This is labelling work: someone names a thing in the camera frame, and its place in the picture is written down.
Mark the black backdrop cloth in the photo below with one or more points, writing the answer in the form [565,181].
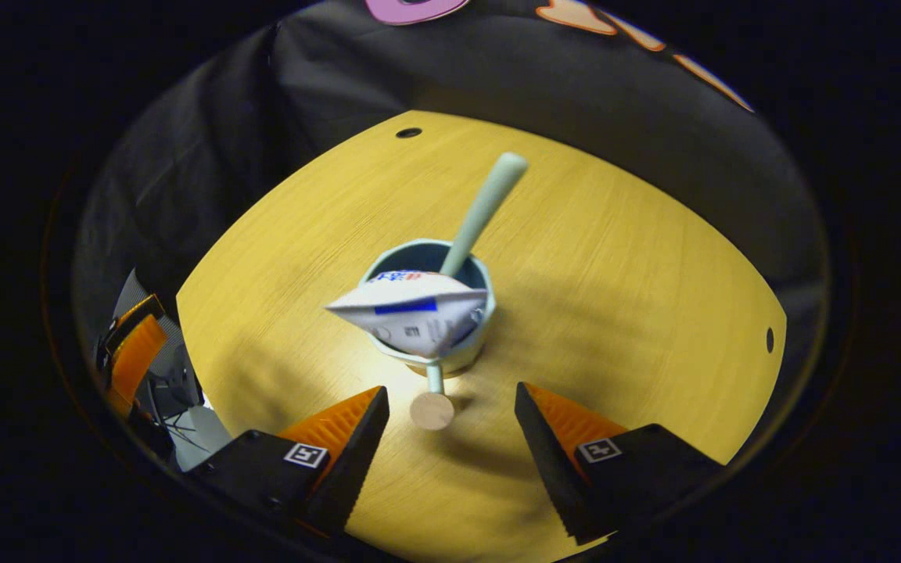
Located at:
[576,117]

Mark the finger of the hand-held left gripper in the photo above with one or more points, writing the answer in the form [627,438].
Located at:
[138,360]

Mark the white toothpaste tube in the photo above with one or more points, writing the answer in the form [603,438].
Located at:
[411,309]

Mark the pale green toothbrush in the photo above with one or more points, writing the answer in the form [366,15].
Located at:
[486,203]

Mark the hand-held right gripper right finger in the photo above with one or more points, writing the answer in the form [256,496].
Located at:
[552,461]

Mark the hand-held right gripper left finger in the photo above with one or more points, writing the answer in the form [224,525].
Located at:
[349,461]

